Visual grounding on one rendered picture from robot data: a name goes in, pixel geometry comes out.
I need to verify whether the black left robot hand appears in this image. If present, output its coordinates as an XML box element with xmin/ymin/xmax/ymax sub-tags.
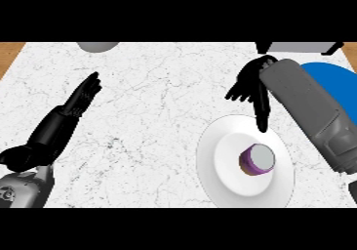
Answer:
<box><xmin>0</xmin><ymin>71</ymin><xmax>103</xmax><ymax>174</ymax></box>

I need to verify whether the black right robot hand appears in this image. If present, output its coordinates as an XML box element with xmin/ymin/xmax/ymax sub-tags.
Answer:
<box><xmin>224</xmin><ymin>54</ymin><xmax>279</xmax><ymax>134</ymax></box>

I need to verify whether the blue plate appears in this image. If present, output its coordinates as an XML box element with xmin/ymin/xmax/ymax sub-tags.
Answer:
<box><xmin>300</xmin><ymin>62</ymin><xmax>357</xmax><ymax>132</ymax></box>

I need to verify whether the purple can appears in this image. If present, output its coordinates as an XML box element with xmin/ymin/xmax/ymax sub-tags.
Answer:
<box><xmin>238</xmin><ymin>143</ymin><xmax>278</xmax><ymax>177</ymax></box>

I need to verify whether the white plate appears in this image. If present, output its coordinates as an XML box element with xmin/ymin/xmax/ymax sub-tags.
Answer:
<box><xmin>196</xmin><ymin>114</ymin><xmax>297</xmax><ymax>209</ymax></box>

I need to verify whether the grey and black appliance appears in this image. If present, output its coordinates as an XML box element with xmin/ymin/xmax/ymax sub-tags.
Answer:
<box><xmin>255</xmin><ymin>42</ymin><xmax>346</xmax><ymax>56</ymax></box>

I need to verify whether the grey round object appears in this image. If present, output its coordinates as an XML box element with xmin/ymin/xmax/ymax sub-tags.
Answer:
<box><xmin>75</xmin><ymin>42</ymin><xmax>121</xmax><ymax>54</ymax></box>

